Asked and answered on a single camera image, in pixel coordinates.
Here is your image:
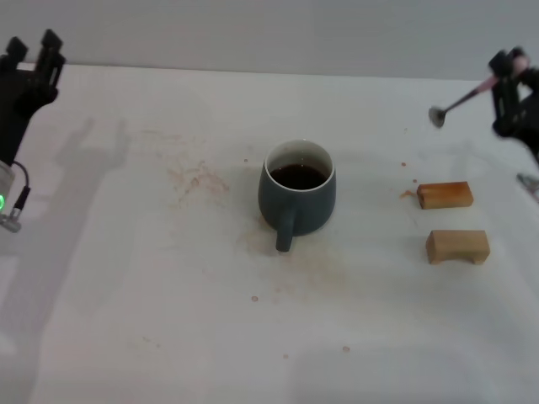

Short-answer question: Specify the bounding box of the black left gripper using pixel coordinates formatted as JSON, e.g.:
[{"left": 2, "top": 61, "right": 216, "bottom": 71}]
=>
[{"left": 0, "top": 28, "right": 67, "bottom": 165}]

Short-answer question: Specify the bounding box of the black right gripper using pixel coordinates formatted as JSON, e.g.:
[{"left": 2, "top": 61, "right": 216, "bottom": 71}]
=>
[{"left": 488, "top": 45, "right": 539, "bottom": 161}]

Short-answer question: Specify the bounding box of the pink-handled metal spoon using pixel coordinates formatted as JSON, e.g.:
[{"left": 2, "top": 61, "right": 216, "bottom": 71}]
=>
[{"left": 428, "top": 56, "right": 532, "bottom": 130}]

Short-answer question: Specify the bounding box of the grey ceramic cup with coffee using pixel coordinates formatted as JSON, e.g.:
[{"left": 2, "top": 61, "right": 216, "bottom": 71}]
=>
[{"left": 257, "top": 139, "right": 338, "bottom": 254}]

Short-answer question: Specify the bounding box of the orange-stained wooden rest block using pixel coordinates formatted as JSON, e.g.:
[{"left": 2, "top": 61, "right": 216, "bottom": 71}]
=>
[{"left": 416, "top": 180, "right": 475, "bottom": 210}]

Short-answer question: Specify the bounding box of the pale notched wooden rest block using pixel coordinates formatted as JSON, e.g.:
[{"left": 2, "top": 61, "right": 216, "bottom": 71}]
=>
[{"left": 425, "top": 229, "right": 492, "bottom": 266}]

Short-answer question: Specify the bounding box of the left wrist cable with plug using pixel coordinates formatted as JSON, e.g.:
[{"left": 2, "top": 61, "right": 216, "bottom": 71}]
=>
[{"left": 0, "top": 161, "right": 33, "bottom": 234}]

